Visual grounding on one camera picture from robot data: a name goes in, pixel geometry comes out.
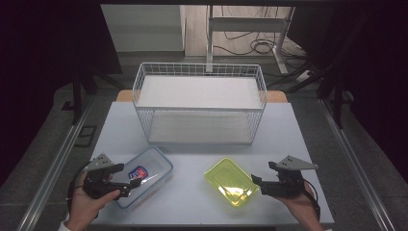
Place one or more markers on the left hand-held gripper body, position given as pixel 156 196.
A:
pixel 97 183

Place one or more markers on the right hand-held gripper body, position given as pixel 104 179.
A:
pixel 285 184

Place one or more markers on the clear blue-rimmed food container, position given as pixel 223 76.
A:
pixel 146 174

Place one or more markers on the person's left hand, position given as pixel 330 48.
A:
pixel 84 205

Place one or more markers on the person's right hand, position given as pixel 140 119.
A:
pixel 300 207

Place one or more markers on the yellow plastic lid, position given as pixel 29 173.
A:
pixel 231 182

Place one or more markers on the wooden table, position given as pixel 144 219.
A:
pixel 123 95

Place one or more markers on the black metal stand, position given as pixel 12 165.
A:
pixel 77 93
pixel 336 96

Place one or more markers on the white power strip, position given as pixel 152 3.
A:
pixel 303 76

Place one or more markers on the white cabinet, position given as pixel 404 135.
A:
pixel 144 29

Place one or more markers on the black floor bracket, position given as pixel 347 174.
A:
pixel 86 136

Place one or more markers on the aluminium rail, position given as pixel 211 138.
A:
pixel 53 166
pixel 356 160

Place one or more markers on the white desk frame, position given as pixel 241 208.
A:
pixel 247 24

